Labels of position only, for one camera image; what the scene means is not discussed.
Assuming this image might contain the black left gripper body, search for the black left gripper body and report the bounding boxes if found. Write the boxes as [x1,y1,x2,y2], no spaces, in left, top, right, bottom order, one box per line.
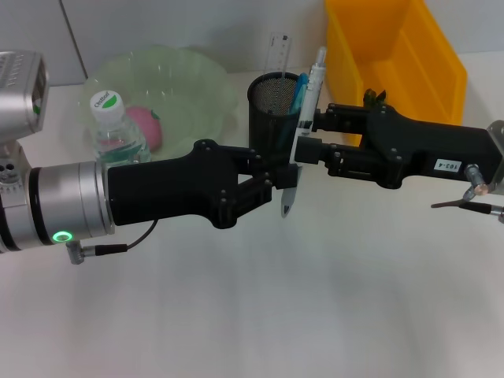
[106,140,241,230]

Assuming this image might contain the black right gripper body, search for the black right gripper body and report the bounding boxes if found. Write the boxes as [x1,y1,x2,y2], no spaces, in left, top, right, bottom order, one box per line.
[364,105,493,189]

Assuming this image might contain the silver ballpoint pen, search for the silver ballpoint pen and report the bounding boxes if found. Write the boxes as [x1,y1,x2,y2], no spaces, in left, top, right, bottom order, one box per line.
[280,46,328,218]

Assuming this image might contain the blue scissors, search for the blue scissors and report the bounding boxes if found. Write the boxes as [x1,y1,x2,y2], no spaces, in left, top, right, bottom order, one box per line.
[280,72,311,151]

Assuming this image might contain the pink toy peach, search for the pink toy peach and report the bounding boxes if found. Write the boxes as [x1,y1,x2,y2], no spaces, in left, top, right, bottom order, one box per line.
[125,105,163,153]

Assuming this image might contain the clear plastic water bottle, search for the clear plastic water bottle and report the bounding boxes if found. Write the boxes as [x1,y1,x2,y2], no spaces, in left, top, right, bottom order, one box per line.
[89,90,154,165]

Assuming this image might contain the clear plastic ruler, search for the clear plastic ruler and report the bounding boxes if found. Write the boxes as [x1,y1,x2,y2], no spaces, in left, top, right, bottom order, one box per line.
[267,33,295,115]

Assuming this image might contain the black mesh pen holder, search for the black mesh pen holder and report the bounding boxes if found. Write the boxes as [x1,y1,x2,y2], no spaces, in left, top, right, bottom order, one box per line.
[246,71,312,166]

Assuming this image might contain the translucent green fruit plate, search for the translucent green fruit plate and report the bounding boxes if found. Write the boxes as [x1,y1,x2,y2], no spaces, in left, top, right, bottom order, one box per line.
[76,46,240,162]

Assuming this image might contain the yellow plastic bin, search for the yellow plastic bin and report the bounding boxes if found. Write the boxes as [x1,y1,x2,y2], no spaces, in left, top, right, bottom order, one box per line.
[324,0,469,147]

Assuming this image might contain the right arm cable with plug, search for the right arm cable with plug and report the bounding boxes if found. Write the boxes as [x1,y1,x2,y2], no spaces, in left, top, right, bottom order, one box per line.
[431,164,504,224]

